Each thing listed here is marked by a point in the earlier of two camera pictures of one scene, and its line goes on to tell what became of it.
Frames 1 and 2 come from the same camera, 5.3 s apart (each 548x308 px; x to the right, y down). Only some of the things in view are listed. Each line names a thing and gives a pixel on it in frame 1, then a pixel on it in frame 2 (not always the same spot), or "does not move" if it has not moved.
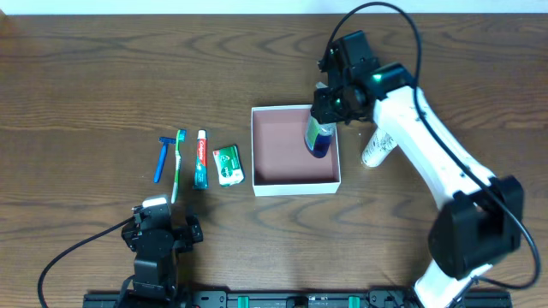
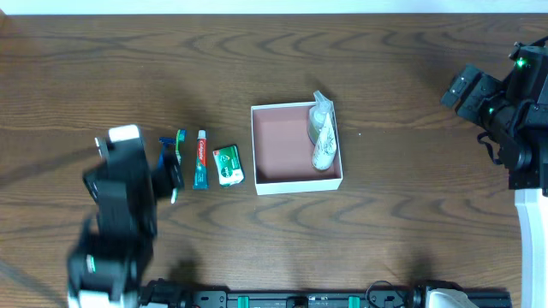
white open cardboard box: x=282 y=164 does not move
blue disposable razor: x=165 y=140 does not move
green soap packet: x=229 y=165 does not move
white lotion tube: x=379 y=147 to x=324 y=153
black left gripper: x=188 y=233 to x=162 y=181
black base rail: x=248 y=299 does not move
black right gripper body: x=324 y=108 to x=464 y=91
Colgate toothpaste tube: x=200 y=176 does not move
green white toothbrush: x=181 y=137 does not move
